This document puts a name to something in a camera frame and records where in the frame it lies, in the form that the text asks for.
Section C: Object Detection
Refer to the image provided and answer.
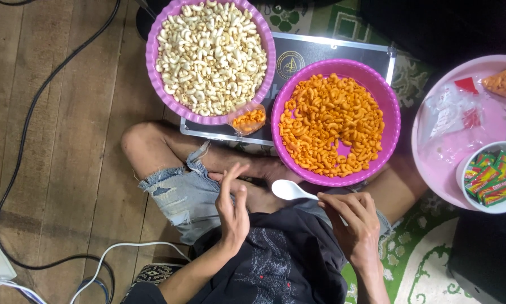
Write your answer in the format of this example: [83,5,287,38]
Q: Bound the person's left hand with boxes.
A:
[208,162,251,254]

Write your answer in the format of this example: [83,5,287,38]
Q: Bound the person's right hand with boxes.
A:
[317,192,382,271]

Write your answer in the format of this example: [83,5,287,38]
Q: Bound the white plastic spoon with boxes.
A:
[271,179,349,227]

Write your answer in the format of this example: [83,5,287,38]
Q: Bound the frayed denim shorts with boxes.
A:
[137,140,393,246]

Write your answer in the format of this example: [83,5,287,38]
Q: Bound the person's right leg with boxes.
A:
[360,154,429,225]

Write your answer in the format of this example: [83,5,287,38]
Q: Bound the person's leg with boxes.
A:
[360,154,429,225]
[121,120,306,188]

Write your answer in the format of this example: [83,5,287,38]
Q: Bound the green white patterned rug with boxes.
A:
[253,0,506,304]

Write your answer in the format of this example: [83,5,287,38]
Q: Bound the black printed t-shirt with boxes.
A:
[120,206,350,304]

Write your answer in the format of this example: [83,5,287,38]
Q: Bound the black white patterned mat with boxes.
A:
[131,263,185,288]

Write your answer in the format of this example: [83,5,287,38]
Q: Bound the pink round tray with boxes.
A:
[411,54,506,212]

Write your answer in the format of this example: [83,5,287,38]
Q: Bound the small bag of orange macaroni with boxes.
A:
[228,103,267,137]

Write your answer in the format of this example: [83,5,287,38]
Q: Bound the person's left leg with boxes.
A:
[121,120,306,188]

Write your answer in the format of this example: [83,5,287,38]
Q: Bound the heap of orange macaroni snacks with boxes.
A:
[278,73,385,178]

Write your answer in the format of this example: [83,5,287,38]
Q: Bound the black speaker box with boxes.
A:
[446,208,506,304]

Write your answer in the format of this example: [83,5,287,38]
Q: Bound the purple round plastic bowl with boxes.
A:
[271,59,401,187]

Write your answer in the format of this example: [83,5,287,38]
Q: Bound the clear plastic bag red label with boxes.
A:
[419,106,487,164]
[422,76,485,127]

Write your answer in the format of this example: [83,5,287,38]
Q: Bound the heap of green red sachets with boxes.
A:
[464,150,506,207]

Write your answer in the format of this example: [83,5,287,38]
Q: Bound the heap of white macaroni snacks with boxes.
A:
[155,1,269,117]

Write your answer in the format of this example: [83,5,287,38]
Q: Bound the purple fluted plastic bowl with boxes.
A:
[146,0,276,126]

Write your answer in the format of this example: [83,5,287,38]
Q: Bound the black aluminium-edged case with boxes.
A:
[180,32,397,147]

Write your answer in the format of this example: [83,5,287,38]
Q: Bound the black stand base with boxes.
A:
[135,0,160,42]

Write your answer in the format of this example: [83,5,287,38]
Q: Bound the large black furniture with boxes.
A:
[357,0,506,70]

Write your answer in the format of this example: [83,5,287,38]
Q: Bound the blue cable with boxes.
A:
[77,276,110,304]

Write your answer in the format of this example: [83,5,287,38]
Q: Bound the long black cable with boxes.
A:
[0,0,123,304]

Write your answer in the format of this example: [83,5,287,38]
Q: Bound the thin white purple cable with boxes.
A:
[0,275,48,304]

